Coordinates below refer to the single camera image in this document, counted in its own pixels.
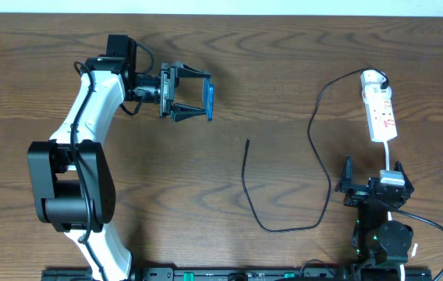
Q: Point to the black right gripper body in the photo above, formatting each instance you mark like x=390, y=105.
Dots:
x=364, y=188

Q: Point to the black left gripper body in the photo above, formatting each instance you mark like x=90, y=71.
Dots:
x=165, y=90

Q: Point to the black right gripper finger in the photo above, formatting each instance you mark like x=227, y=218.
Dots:
x=347, y=172
x=399, y=168

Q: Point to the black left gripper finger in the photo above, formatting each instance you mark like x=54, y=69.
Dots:
x=180, y=112
x=185, y=71

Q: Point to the blue Galaxy smartphone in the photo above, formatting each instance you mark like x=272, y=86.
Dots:
x=208, y=98

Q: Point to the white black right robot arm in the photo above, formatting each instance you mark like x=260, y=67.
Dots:
x=381, y=242

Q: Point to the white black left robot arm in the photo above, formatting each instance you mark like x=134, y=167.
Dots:
x=71, y=182

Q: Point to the white USB charger adapter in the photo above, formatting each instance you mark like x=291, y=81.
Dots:
x=375, y=86

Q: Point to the white power strip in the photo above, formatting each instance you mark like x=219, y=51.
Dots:
x=380, y=116

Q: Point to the white paper tag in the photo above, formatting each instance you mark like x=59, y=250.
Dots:
x=414, y=249

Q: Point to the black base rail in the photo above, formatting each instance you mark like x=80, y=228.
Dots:
x=310, y=273

